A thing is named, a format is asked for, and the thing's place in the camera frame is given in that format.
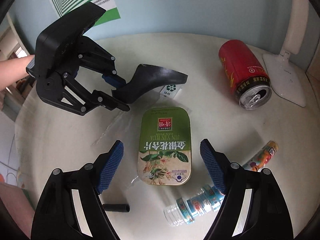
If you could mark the red drink can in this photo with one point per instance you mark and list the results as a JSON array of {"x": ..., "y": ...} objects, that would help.
[{"x": 240, "y": 67}]

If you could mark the clear plastic bag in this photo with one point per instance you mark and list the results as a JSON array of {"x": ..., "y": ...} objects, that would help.
[{"x": 117, "y": 127}]

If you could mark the green metal tin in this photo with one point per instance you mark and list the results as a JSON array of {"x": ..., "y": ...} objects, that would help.
[{"x": 163, "y": 150}]

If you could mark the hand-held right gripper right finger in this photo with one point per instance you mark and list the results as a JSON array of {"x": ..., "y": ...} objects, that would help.
[{"x": 212, "y": 167}]

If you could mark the person's left forearm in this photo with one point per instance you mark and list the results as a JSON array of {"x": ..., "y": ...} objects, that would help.
[{"x": 12, "y": 70}]

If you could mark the colourful printed tube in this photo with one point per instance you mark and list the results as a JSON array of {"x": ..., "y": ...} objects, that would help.
[{"x": 262, "y": 156}]

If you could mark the white desk lamp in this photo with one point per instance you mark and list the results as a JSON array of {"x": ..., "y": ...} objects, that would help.
[{"x": 282, "y": 80}]

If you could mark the small patterned plastic bottle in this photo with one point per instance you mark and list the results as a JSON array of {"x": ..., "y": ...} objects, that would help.
[{"x": 192, "y": 205}]

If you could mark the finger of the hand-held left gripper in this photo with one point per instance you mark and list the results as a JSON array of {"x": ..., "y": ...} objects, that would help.
[
  {"x": 112, "y": 80},
  {"x": 110, "y": 101}
]

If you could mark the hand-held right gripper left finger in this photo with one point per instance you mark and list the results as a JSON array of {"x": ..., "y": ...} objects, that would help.
[{"x": 110, "y": 170}]

